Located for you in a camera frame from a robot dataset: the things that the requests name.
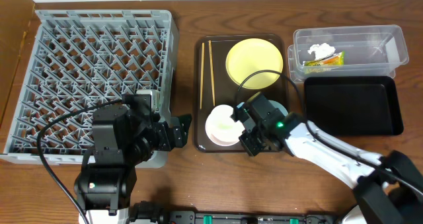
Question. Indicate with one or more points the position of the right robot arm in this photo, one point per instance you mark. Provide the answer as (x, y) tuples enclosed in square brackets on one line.
[(387, 189)]

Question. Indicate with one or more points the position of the grey plastic dishwasher rack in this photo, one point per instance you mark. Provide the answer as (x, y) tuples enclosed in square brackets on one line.
[(82, 58)]

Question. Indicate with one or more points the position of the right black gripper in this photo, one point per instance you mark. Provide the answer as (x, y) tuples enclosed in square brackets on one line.
[(248, 127)]

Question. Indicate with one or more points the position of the clear plastic waste bin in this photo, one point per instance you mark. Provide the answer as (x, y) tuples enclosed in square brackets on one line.
[(372, 50)]

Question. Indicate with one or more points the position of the black rectangular waste tray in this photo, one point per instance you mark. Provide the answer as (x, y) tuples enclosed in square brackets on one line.
[(360, 105)]

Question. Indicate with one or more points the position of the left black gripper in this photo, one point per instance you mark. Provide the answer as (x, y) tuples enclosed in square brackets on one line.
[(168, 135)]

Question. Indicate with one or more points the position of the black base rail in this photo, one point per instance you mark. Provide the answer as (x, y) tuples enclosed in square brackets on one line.
[(152, 213)]

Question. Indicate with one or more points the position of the light blue bowl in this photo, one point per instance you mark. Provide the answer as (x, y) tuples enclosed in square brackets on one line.
[(279, 106)]

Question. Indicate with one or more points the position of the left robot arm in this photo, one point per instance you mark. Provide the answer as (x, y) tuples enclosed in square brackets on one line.
[(125, 135)]

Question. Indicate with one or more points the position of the green orange snack wrapper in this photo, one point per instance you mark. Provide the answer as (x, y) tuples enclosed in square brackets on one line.
[(335, 59)]

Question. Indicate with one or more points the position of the white tissue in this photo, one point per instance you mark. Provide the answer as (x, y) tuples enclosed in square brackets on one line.
[(321, 51)]

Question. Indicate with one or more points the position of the yellow round plate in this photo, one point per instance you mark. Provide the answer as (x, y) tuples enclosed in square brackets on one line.
[(252, 55)]

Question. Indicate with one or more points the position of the dark brown serving tray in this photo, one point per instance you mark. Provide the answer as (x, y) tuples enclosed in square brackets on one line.
[(225, 88)]

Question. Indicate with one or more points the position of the white round bowl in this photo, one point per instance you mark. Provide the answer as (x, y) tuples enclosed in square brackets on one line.
[(221, 129)]

